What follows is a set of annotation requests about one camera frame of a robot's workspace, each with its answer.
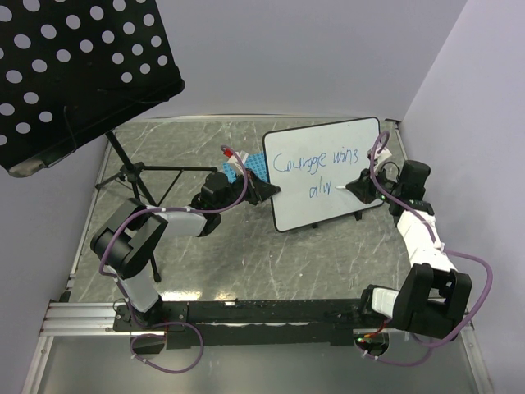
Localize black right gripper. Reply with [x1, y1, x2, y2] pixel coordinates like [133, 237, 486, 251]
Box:
[346, 163, 403, 204]

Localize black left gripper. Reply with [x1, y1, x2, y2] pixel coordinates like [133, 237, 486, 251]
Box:
[217, 168, 281, 213]

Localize white whiteboard black frame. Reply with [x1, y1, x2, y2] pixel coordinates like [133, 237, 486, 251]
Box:
[262, 117, 381, 232]

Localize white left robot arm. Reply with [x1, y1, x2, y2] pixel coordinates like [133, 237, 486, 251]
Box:
[90, 169, 281, 330]

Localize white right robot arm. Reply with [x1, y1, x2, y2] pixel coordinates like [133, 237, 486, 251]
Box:
[345, 160, 472, 340]

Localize blue studded building plate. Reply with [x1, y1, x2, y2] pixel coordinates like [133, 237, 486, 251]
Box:
[222, 152, 269, 183]

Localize black tripod stand legs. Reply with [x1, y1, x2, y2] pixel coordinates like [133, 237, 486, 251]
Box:
[94, 130, 206, 283]

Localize black perforated music stand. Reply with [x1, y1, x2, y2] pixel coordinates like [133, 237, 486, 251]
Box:
[1, 1, 185, 178]

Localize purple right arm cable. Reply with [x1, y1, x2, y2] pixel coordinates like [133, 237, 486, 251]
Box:
[360, 131, 494, 366]

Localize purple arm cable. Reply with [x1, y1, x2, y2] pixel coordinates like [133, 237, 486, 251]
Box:
[98, 144, 252, 375]
[360, 131, 494, 366]

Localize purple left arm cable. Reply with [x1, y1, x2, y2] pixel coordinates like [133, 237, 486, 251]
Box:
[98, 144, 252, 375]

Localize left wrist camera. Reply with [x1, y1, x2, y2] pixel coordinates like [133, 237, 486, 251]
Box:
[221, 144, 249, 173]

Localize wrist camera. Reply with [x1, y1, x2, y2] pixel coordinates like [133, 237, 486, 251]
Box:
[221, 144, 249, 173]
[367, 148, 392, 170]

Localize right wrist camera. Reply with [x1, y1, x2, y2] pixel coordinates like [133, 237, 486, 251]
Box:
[367, 148, 392, 170]

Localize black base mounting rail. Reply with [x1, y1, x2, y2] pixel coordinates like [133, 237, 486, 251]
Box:
[112, 299, 386, 350]

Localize aluminium extrusion frame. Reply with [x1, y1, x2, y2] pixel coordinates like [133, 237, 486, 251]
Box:
[21, 142, 115, 393]

